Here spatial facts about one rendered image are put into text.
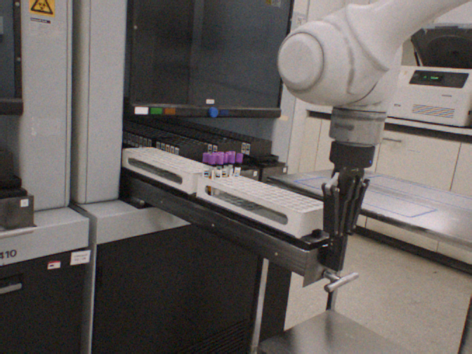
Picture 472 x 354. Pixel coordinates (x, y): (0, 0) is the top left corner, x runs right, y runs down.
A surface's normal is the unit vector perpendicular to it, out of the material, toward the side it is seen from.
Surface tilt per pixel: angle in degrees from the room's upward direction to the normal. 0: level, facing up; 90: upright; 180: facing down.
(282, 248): 90
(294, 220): 90
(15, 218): 90
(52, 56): 90
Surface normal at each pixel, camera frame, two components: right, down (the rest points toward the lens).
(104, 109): 0.71, 0.23
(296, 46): -0.68, 0.26
